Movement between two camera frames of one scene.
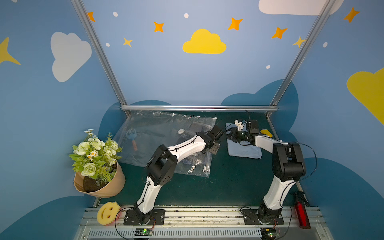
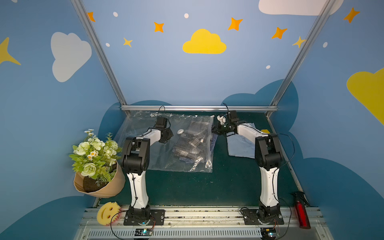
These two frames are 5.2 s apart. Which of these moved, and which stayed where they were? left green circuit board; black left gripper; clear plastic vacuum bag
Moved: black left gripper
Stayed: left green circuit board; clear plastic vacuum bag
